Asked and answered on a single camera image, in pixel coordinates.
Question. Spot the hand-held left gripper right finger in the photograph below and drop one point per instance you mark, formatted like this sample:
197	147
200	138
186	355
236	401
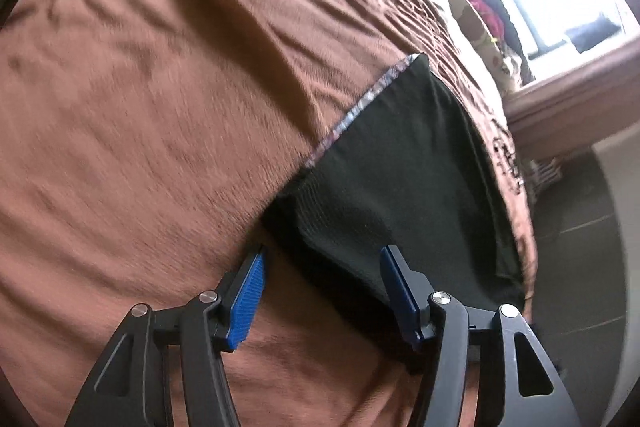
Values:
400	297

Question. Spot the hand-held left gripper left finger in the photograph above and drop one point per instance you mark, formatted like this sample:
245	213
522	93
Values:
247	302

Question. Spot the black pants with sequin stripe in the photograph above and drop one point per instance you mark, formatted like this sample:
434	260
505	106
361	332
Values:
400	167

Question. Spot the white striped basket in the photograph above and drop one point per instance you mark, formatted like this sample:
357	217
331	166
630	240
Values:
542	172

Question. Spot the brown blanket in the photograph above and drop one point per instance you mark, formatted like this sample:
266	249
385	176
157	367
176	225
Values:
150	107

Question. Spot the patterned pillow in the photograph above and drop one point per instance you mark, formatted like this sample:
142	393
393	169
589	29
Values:
477	29

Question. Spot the pile of clothes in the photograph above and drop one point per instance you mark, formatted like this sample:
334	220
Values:
482	4

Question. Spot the dark box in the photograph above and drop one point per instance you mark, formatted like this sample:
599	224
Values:
595	34

